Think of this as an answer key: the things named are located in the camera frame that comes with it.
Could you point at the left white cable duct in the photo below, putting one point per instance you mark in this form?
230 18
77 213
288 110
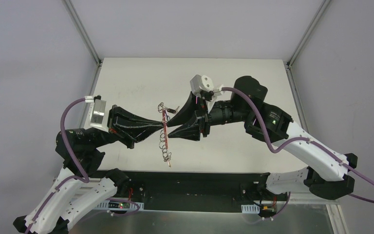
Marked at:
119 206

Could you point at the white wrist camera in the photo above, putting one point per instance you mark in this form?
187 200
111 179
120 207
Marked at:
202 87
97 115

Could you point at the right metal frame post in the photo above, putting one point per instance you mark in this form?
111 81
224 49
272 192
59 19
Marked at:
309 31

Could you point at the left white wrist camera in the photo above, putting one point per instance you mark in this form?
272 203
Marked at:
97 115

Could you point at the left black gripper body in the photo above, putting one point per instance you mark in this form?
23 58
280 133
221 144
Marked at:
119 126

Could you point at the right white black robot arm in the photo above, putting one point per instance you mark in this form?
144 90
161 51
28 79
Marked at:
326 172

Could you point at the white cable duct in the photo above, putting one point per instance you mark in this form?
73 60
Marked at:
119 206
250 209

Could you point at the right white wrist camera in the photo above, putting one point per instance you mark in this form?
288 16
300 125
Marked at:
202 87

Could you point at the right white cable duct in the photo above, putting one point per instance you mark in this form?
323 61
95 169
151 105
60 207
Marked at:
250 209

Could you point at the metal frame post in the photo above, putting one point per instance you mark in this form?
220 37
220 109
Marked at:
70 8
309 31

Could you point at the black head small key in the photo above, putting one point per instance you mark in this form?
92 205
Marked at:
173 111

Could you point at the left metal frame post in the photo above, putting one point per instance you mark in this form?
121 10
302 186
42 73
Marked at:
70 8

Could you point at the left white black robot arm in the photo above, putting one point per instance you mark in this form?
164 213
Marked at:
58 212

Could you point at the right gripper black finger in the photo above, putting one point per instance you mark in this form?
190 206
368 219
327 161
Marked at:
189 114
193 129

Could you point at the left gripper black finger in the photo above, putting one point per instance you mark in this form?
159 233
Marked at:
130 135
121 118

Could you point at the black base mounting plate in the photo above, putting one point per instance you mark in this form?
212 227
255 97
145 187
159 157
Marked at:
196 192

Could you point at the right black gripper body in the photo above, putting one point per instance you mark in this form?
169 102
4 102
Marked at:
201 117

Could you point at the red keyring holder with rings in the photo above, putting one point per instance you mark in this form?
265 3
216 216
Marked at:
163 141

